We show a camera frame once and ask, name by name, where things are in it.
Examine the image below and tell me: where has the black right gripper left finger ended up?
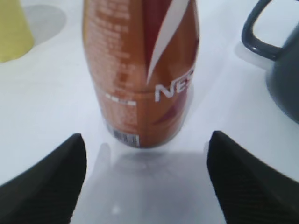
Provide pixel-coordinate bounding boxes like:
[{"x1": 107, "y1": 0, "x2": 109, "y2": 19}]
[{"x1": 0, "y1": 133, "x2": 87, "y2": 224}]

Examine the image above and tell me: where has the brown Nescafe coffee bottle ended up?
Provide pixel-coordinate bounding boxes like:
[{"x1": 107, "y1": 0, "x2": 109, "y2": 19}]
[{"x1": 83, "y1": 0, "x2": 199, "y2": 148}]

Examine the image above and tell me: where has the dark grey ceramic mug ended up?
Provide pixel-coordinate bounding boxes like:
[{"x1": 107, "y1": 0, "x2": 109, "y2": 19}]
[{"x1": 241, "y1": 0, "x2": 299, "y2": 123}]

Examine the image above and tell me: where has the yellow paper cup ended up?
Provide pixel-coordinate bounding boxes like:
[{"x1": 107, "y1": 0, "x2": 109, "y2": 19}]
[{"x1": 0, "y1": 0, "x2": 34, "y2": 63}]

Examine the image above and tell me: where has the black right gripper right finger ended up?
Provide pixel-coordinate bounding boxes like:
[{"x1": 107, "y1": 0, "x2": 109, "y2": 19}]
[{"x1": 207, "y1": 131, "x2": 299, "y2": 224}]

